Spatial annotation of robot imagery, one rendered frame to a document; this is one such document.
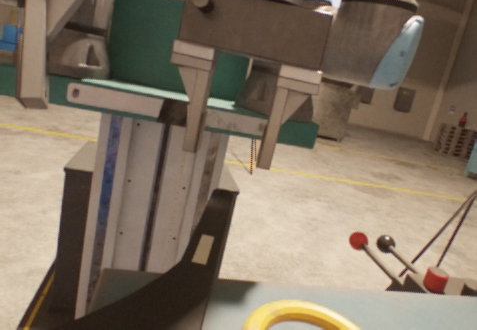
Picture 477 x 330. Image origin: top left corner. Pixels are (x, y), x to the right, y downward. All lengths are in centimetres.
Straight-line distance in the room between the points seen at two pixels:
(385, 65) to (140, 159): 67
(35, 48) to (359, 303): 31
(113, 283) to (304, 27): 26
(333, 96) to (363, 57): 806
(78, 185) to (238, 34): 93
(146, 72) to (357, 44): 49
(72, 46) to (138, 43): 19
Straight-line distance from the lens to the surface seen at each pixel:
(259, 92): 77
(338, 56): 72
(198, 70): 33
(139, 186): 103
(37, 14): 25
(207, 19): 32
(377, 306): 35
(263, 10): 32
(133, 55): 87
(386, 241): 72
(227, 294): 30
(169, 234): 109
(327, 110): 876
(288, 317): 24
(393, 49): 70
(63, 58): 73
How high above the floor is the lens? 123
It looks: 11 degrees down
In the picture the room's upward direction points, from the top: 13 degrees clockwise
